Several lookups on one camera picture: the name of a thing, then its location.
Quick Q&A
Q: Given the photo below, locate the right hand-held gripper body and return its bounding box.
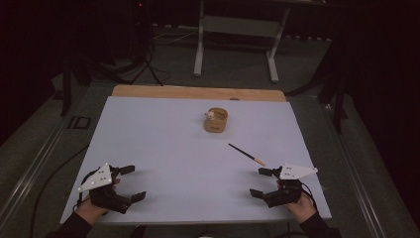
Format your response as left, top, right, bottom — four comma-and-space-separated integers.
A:
262, 163, 319, 208

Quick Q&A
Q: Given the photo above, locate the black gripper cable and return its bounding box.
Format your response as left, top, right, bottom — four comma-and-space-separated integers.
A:
299, 181, 319, 212
29, 143, 90, 238

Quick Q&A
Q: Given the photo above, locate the white floor cable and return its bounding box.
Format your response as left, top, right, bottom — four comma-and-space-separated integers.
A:
151, 30, 200, 47

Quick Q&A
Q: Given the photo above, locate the black tripod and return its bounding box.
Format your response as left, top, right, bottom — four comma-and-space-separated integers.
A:
129, 49, 164, 87

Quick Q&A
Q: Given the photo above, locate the black stand post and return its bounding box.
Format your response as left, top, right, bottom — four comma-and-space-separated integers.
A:
316, 74, 350, 135
59, 55, 74, 118

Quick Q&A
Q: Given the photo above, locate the person's right hand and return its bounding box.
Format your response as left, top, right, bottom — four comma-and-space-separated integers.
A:
284, 192, 319, 224

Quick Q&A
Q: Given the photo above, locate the black equipment tower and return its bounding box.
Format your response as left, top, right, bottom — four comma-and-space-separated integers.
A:
130, 0, 151, 58

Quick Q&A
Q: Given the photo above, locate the white metal desk frame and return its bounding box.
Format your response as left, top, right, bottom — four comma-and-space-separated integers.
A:
193, 0, 292, 84

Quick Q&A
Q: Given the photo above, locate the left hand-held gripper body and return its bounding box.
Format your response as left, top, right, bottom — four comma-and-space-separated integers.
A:
77, 162, 133, 215

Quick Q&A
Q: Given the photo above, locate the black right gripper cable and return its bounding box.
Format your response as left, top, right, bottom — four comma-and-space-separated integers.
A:
299, 181, 319, 212

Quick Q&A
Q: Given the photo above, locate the person's left hand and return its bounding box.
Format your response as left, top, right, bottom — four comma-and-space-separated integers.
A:
74, 178, 122, 226

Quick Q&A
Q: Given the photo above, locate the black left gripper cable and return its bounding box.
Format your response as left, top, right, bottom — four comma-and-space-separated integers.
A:
29, 143, 90, 238

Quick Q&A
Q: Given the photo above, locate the wooden table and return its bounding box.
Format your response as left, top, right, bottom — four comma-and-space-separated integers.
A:
111, 84, 287, 103

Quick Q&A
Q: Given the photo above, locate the white board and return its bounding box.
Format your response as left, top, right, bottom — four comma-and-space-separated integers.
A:
59, 95, 333, 226

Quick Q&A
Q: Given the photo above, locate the metal floor rail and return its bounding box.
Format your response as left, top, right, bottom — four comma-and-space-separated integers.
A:
0, 108, 75, 229
320, 98, 384, 238

